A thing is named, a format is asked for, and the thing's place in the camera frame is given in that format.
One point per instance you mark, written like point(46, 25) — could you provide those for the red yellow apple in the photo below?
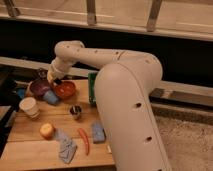
point(47, 131)

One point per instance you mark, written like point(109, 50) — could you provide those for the blue grey cloth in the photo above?
point(67, 146)

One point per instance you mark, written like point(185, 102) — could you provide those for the white paper cup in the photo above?
point(29, 106)

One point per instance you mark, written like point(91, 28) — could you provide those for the orange bowl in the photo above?
point(65, 90)

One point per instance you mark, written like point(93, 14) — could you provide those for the black dish brush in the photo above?
point(46, 75)

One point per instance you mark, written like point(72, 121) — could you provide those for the purple bowl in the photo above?
point(39, 87)

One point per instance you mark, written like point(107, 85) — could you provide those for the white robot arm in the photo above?
point(122, 87)

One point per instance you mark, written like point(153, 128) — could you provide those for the small blue lid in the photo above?
point(21, 92)

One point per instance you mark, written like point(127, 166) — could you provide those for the small metal cup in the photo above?
point(76, 111)

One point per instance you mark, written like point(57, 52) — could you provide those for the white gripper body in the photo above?
point(58, 69)

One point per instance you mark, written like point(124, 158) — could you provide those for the blue sponge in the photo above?
point(98, 133)

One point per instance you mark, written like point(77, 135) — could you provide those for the red chili pepper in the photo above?
point(85, 139)

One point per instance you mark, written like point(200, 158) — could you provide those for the green plastic tray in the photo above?
point(91, 83)

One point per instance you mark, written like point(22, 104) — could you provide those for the blue plastic cup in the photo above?
point(51, 98)

